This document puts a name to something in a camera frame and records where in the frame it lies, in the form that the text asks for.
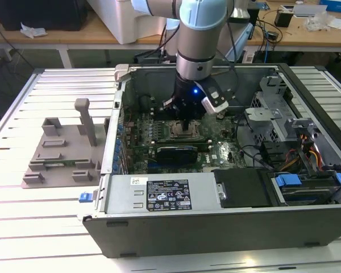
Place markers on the silver CPU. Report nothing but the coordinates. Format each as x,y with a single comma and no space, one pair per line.
177,130

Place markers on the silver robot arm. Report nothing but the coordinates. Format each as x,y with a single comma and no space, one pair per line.
196,42

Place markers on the black graphics card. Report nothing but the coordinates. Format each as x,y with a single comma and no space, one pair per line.
176,155

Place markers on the green motherboard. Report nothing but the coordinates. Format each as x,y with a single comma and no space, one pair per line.
224,153

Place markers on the grey case latch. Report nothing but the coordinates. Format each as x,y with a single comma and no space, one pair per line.
121,71

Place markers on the metal drive cage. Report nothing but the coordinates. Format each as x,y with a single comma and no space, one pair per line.
268,99

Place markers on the white printer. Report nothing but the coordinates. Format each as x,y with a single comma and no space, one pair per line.
125,22

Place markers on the black plastic panel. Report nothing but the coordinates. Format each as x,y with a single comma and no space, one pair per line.
241,187

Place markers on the tall black box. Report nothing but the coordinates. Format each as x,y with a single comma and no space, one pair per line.
254,15

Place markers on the grey power supply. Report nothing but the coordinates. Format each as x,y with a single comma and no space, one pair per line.
122,199

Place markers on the grey parts rack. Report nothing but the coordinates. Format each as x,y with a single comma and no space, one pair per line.
69,136

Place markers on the small black box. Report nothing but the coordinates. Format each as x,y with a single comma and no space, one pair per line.
283,18

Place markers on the hard disk in blue carrier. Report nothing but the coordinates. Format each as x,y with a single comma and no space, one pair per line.
287,179

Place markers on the wooden desk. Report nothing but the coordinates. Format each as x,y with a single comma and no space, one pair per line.
301,37
59,38

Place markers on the black open PC case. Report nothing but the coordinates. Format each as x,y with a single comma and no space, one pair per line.
216,236

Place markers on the small blue case latch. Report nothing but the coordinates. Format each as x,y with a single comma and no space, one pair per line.
85,197

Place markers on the green RAM stick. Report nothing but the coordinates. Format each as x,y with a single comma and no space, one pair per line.
59,163

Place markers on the grey flat card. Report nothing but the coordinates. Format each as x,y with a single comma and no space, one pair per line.
309,10

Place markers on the clear plastic bag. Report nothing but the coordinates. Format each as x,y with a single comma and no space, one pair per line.
318,22

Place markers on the large black box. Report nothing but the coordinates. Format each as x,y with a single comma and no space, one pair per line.
45,14

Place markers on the crumpled white paper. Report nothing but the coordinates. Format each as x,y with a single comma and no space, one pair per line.
34,32

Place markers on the blue carton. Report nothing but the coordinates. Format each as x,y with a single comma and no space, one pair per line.
338,5

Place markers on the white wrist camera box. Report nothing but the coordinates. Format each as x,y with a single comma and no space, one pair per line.
216,99

